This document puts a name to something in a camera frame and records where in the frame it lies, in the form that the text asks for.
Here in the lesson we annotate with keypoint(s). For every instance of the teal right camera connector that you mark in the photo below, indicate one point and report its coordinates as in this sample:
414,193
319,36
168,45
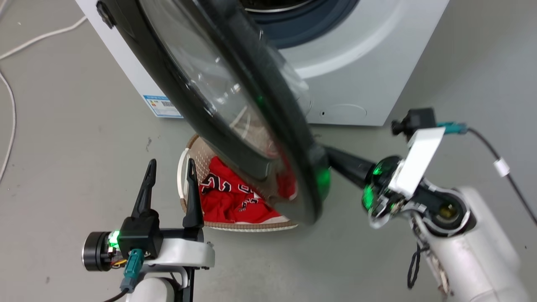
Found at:
452,127

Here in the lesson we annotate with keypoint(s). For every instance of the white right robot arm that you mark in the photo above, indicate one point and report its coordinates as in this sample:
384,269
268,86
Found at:
470,251

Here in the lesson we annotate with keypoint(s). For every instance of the red printed garment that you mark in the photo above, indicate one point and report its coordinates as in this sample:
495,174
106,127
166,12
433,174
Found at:
226,201

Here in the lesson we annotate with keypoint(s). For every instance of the white washing machine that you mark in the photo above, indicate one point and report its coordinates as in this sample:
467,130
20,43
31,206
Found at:
377,63

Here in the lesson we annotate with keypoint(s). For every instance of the round white filter cover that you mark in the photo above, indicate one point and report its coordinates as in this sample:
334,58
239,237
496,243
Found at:
342,113

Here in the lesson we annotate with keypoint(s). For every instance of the dark grey door gasket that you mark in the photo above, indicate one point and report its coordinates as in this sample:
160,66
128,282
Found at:
310,25

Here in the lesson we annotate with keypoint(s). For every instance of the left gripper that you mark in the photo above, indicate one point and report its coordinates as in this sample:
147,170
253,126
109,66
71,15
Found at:
95,251

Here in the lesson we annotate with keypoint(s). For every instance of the white right camera bracket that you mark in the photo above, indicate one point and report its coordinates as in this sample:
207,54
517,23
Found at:
419,161

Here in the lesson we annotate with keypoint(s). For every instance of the blue white energy label sticker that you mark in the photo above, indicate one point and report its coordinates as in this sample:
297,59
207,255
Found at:
161,105

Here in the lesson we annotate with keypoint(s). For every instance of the black round washing machine door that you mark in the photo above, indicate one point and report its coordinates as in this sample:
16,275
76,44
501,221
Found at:
168,79

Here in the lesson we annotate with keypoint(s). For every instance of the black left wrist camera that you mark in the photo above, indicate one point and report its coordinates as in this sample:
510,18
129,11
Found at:
140,235

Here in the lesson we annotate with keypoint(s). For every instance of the teal camera connector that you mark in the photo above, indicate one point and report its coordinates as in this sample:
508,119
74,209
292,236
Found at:
133,268
452,127

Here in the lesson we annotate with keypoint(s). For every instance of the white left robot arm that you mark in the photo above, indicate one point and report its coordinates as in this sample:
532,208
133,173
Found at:
153,291

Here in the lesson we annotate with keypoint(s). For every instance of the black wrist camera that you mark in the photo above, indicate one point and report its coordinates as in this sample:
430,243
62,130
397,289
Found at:
413,121
140,235

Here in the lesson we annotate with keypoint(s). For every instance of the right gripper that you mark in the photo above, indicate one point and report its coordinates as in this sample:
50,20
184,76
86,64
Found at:
379,184

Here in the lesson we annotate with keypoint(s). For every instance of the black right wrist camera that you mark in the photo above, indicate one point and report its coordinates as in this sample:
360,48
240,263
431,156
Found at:
413,121

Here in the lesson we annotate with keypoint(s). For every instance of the teal left camera connector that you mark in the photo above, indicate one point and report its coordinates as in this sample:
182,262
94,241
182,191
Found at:
133,268

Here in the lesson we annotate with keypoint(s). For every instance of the beige woven laundry basket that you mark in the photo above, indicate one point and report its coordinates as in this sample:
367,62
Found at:
201,153

